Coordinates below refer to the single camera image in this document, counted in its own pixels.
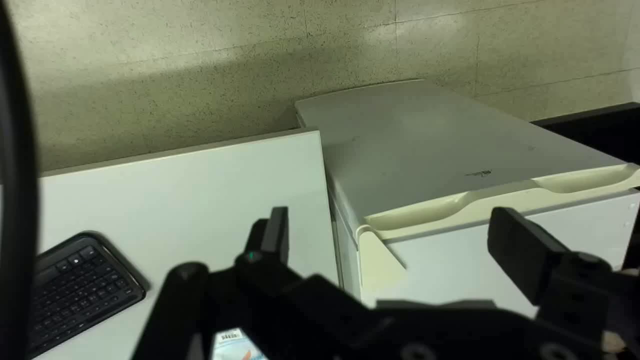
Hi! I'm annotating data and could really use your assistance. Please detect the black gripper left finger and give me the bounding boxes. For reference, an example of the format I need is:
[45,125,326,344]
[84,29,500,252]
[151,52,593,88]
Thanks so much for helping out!
[234,206,290,279]

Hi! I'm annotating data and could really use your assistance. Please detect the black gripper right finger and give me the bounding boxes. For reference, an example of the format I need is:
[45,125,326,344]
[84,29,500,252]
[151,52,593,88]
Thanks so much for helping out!
[487,207,613,319]

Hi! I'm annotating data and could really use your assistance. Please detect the white desk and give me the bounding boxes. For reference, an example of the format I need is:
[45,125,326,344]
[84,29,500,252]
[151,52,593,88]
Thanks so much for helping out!
[37,127,341,360]

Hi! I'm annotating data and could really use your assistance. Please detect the black computer keyboard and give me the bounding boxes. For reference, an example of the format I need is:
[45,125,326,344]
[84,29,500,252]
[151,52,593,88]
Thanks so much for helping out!
[29,231,149,358]

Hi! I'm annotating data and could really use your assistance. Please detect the black cable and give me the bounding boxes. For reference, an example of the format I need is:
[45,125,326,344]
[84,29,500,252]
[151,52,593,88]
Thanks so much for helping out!
[0,4,42,360]

